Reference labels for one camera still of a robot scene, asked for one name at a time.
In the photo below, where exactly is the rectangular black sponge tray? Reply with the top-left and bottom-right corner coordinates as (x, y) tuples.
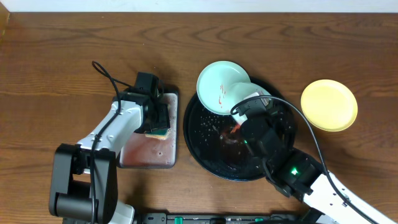
(119, 90), (178, 169)

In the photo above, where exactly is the round black tray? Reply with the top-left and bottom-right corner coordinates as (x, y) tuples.
(183, 78), (296, 181)

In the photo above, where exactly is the large mint green plate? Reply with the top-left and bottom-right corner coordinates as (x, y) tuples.
(225, 82), (269, 112)

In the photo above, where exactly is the yellow plate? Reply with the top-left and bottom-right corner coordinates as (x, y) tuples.
(300, 79), (358, 132)

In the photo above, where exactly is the green and yellow sponge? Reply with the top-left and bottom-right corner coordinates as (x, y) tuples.
(144, 104), (172, 141)

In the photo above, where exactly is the small mint green plate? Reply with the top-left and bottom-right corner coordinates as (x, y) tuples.
(197, 61), (250, 115)

